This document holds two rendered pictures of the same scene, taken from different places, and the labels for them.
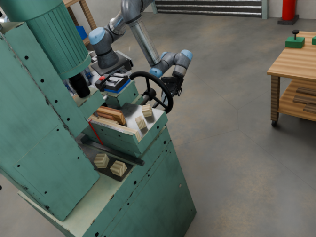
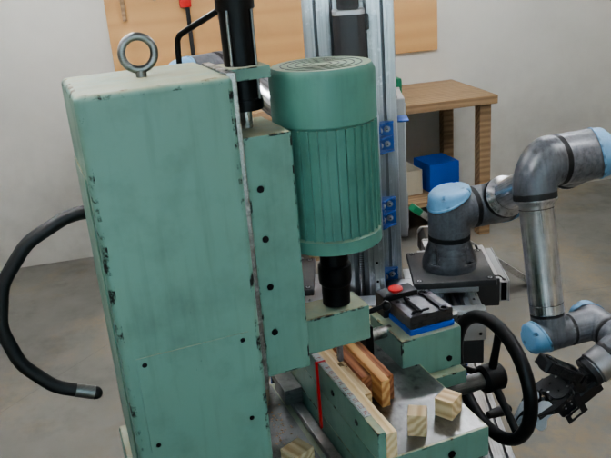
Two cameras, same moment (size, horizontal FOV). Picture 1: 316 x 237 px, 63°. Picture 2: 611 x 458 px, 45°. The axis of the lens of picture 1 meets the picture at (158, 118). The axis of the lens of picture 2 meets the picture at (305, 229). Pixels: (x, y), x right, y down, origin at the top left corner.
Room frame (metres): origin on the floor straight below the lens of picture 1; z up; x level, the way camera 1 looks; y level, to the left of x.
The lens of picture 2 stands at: (-0.20, -0.18, 1.67)
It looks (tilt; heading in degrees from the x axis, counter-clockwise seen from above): 20 degrees down; 23
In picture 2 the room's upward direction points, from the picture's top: 5 degrees counter-clockwise
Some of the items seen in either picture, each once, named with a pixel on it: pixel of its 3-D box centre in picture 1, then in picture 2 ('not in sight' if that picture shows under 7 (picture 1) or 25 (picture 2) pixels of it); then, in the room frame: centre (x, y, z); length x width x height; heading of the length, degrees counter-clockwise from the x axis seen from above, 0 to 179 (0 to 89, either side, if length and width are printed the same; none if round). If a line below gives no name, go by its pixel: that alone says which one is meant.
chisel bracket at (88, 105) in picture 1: (86, 105); (327, 325); (0.92, 0.26, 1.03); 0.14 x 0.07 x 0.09; 133
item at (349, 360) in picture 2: (101, 117); (348, 367); (0.95, 0.24, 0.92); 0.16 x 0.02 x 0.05; 43
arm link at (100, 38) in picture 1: (99, 40); (451, 209); (1.71, 0.18, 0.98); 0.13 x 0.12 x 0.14; 130
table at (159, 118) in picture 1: (110, 111); (378, 367); (1.05, 0.21, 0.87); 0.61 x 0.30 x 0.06; 43
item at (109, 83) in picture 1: (112, 81); (413, 305); (1.11, 0.15, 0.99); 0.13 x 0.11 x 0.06; 43
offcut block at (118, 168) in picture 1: (118, 168); not in sight; (0.72, 0.22, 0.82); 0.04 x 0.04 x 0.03; 46
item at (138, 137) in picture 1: (88, 120); (319, 360); (0.96, 0.30, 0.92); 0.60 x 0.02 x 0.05; 43
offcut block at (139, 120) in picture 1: (140, 122); (417, 420); (0.82, 0.07, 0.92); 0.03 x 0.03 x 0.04; 9
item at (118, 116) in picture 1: (104, 114); (357, 363); (0.96, 0.22, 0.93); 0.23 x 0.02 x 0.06; 43
